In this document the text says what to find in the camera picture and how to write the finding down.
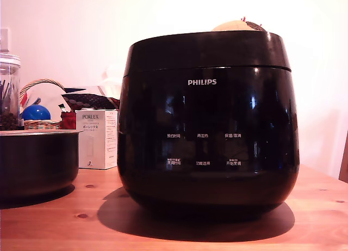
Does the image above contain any dark patterned fabric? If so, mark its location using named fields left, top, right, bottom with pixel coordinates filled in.
left=61, top=85, right=121, bottom=112

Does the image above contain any woven wicker basket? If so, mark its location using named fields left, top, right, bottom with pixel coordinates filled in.
left=19, top=78, right=67, bottom=131

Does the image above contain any black rice cooker lid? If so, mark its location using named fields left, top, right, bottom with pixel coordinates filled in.
left=123, top=30, right=293, bottom=78

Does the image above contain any red fabric pouch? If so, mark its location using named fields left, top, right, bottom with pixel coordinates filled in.
left=59, top=110, right=78, bottom=130

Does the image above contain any blue ball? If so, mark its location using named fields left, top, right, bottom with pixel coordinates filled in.
left=21, top=104, right=52, bottom=121

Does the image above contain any beige round hat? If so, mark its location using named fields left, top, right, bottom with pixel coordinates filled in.
left=210, top=16, right=266, bottom=33

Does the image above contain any white Porlex box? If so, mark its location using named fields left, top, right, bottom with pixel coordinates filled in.
left=74, top=109, right=119, bottom=170

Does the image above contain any white wall switch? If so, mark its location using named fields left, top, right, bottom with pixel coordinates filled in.
left=0, top=27, right=10, bottom=52

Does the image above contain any white printed cloth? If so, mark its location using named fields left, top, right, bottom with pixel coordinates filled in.
left=20, top=83, right=74, bottom=121

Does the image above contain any clear glass storage jar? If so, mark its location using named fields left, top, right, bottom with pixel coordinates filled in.
left=0, top=52, right=22, bottom=131

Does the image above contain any black inner cooking pot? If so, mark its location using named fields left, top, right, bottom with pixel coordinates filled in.
left=0, top=128, right=84, bottom=200

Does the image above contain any black Philips rice cooker body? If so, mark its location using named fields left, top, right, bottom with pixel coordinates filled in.
left=117, top=66, right=300, bottom=218

